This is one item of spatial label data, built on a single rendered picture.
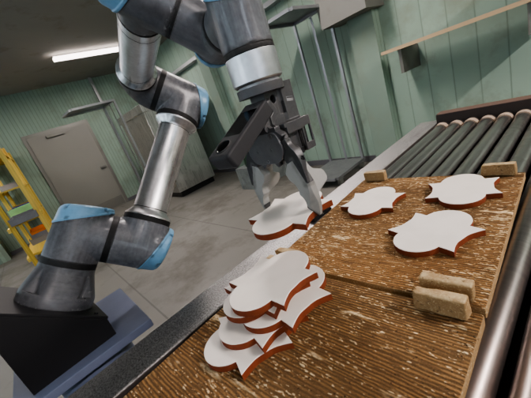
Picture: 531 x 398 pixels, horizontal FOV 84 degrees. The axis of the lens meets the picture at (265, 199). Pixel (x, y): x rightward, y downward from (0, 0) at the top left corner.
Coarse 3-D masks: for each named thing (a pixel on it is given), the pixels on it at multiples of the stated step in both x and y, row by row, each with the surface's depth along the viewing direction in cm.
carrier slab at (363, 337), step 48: (336, 288) 46; (192, 336) 46; (288, 336) 40; (336, 336) 37; (384, 336) 35; (432, 336) 33; (480, 336) 32; (144, 384) 41; (192, 384) 38; (240, 384) 36; (288, 384) 33; (336, 384) 32; (384, 384) 30; (432, 384) 28
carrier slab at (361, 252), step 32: (352, 192) 79; (416, 192) 66; (512, 192) 54; (320, 224) 67; (352, 224) 62; (384, 224) 58; (480, 224) 48; (512, 224) 47; (320, 256) 55; (352, 256) 52; (384, 256) 49; (448, 256) 44; (480, 256) 42; (384, 288) 43; (480, 288) 37
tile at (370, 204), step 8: (368, 192) 72; (376, 192) 71; (384, 192) 69; (392, 192) 68; (352, 200) 71; (360, 200) 70; (368, 200) 68; (376, 200) 67; (384, 200) 66; (392, 200) 64; (344, 208) 70; (352, 208) 67; (360, 208) 65; (368, 208) 64; (376, 208) 63; (384, 208) 63; (392, 208) 61; (352, 216) 65; (360, 216) 63; (368, 216) 63
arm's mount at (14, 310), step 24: (0, 288) 68; (0, 312) 53; (24, 312) 56; (48, 312) 59; (72, 312) 62; (96, 312) 65; (0, 336) 53; (24, 336) 55; (48, 336) 58; (72, 336) 60; (96, 336) 63; (24, 360) 55; (48, 360) 58; (72, 360) 60; (24, 384) 55; (48, 384) 58
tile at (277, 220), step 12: (276, 204) 52; (288, 204) 50; (300, 204) 48; (324, 204) 45; (264, 216) 49; (276, 216) 47; (288, 216) 45; (300, 216) 44; (312, 216) 44; (252, 228) 46; (264, 228) 45; (276, 228) 43; (288, 228) 43; (300, 228) 42
